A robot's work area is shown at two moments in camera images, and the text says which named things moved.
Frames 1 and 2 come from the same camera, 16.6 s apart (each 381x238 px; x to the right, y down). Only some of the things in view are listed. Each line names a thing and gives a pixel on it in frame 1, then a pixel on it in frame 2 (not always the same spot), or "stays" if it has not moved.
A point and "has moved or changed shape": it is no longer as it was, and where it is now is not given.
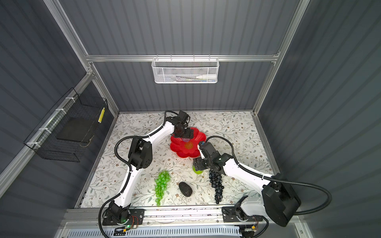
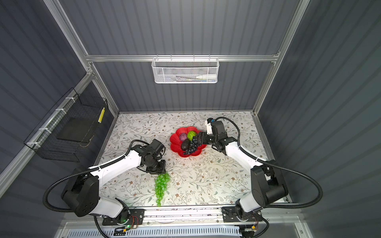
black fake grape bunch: x=215 y=179 -> x=194 y=144
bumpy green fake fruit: x=198 y=172 has moved or changed shape
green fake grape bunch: x=160 y=184 stays
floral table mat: x=170 y=181 stays
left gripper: x=187 y=135 -> x=162 y=169
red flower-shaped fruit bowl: x=177 y=145 stays
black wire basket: x=65 y=131 stays
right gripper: x=198 y=161 -> x=203 y=136
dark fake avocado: x=185 y=189 -> x=185 y=145
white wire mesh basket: x=185 y=72 stays
